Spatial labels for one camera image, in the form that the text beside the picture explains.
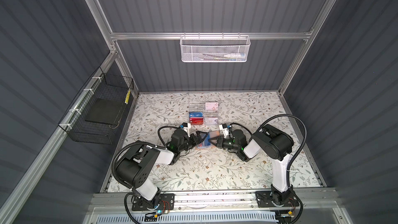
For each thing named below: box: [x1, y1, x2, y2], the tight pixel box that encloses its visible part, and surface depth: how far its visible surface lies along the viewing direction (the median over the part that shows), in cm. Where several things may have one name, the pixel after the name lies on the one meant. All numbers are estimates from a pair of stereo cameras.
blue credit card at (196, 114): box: [189, 112, 204, 118], surface depth 103 cm
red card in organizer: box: [189, 117, 204, 125], surface depth 102 cm
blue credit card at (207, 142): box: [204, 133, 211, 146], surface depth 92 cm
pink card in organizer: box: [205, 102, 219, 111], surface depth 102 cm
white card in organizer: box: [204, 117, 219, 125], surface depth 103 cm
